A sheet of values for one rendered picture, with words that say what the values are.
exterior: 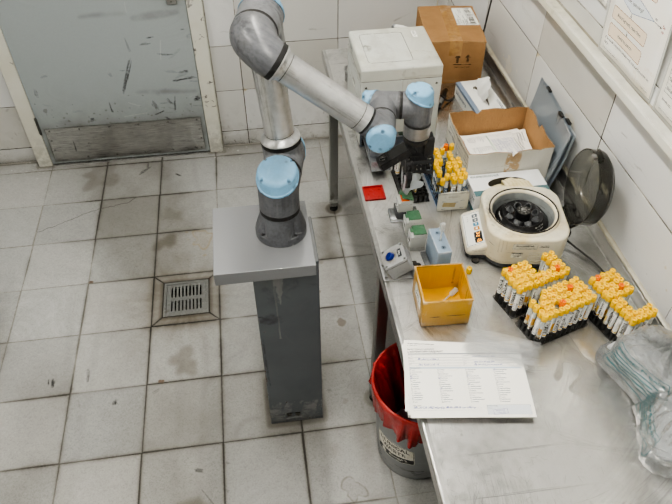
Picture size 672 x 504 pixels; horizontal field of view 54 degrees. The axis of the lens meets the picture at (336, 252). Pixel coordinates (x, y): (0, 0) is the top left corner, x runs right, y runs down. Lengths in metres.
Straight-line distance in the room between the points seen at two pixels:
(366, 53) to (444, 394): 1.18
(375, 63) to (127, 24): 1.60
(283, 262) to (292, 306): 0.24
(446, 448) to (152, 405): 1.46
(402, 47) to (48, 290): 1.94
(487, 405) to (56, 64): 2.75
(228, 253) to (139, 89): 1.89
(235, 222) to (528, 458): 1.05
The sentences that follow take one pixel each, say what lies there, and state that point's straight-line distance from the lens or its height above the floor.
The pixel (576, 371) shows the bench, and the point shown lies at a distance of 1.78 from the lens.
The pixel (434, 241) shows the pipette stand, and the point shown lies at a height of 0.98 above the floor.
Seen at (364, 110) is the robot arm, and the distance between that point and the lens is 1.67.
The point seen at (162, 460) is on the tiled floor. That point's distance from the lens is 2.61.
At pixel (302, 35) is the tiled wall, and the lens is 3.58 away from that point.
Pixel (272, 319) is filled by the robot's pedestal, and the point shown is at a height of 0.63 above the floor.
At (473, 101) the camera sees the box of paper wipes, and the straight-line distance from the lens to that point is 2.53.
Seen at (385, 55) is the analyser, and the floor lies 1.18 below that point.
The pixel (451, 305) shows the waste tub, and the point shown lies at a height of 0.96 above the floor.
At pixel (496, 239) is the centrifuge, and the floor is 0.98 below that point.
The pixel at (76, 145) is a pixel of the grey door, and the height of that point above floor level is 0.12.
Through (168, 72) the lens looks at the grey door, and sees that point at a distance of 3.59.
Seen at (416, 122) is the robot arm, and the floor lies 1.25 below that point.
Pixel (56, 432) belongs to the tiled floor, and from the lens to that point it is 2.80.
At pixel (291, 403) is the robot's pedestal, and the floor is 0.13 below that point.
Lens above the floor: 2.25
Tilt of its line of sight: 45 degrees down
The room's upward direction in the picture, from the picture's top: straight up
